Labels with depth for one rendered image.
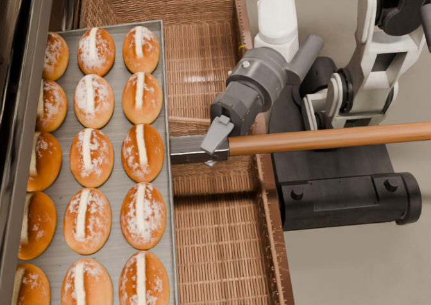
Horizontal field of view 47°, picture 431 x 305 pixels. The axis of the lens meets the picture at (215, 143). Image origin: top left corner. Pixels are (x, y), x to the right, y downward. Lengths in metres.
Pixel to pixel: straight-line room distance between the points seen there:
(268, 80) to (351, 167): 1.23
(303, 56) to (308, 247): 1.25
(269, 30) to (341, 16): 1.92
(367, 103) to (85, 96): 0.98
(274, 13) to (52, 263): 0.53
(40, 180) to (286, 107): 1.48
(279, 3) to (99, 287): 0.55
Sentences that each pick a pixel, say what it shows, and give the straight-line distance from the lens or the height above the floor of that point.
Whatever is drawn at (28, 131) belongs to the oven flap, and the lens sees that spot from 0.57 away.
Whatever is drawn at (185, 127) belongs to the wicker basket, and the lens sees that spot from 1.33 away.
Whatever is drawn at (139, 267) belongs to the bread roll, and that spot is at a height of 1.23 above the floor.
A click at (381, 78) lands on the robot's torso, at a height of 0.72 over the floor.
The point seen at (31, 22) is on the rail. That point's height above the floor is 1.43.
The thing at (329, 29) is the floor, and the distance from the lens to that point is 2.67.
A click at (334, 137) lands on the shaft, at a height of 1.21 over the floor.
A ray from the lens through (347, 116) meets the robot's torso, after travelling 1.65.
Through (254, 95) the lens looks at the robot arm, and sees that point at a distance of 0.77.
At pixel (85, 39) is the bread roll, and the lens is 0.88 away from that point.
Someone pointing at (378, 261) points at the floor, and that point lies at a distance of 2.05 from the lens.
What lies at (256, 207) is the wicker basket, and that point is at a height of 0.59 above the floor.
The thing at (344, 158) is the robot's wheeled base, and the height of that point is 0.17.
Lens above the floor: 1.85
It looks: 58 degrees down
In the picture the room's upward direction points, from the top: straight up
